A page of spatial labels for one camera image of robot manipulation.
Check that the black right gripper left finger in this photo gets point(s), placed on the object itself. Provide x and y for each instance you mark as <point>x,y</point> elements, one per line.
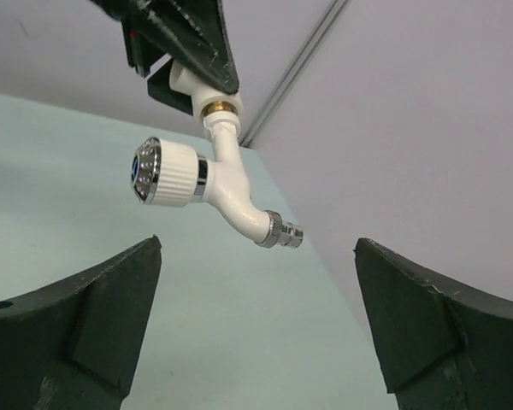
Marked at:
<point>75,343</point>

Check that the grey white water faucet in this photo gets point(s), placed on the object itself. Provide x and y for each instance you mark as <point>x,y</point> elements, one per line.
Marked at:
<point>168,174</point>

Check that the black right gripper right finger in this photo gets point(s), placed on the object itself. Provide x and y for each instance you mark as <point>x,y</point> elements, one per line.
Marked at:
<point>441,344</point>

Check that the aluminium frame post right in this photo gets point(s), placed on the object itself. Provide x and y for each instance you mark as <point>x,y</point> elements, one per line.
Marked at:
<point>309,48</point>

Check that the white elbow pipe fitting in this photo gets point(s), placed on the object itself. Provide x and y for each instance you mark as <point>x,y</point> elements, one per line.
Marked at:
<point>200,96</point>

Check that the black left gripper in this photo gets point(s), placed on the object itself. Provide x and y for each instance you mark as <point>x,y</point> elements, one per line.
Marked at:
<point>193,32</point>

